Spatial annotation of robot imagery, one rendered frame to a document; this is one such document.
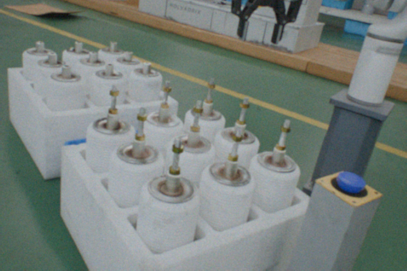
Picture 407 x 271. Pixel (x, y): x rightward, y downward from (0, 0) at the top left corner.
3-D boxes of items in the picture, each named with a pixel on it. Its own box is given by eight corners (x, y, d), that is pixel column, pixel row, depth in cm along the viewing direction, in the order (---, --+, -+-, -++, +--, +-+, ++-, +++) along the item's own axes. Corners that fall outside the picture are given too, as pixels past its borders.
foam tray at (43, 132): (119, 107, 149) (122, 63, 142) (171, 153, 121) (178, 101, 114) (9, 120, 125) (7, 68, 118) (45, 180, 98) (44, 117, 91)
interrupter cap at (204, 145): (186, 157, 70) (186, 154, 70) (166, 139, 75) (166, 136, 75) (218, 151, 74) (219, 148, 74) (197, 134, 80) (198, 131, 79)
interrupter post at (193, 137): (190, 149, 73) (192, 133, 72) (183, 143, 75) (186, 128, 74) (200, 147, 75) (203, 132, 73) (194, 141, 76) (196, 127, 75)
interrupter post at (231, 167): (232, 172, 68) (236, 155, 66) (238, 179, 66) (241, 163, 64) (220, 172, 67) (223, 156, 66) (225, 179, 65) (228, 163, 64)
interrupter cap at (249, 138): (223, 143, 78) (223, 140, 77) (218, 128, 84) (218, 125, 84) (258, 147, 79) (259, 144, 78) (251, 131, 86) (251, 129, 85)
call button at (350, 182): (344, 179, 59) (348, 168, 58) (367, 193, 56) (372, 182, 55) (328, 185, 56) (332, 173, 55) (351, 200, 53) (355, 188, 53)
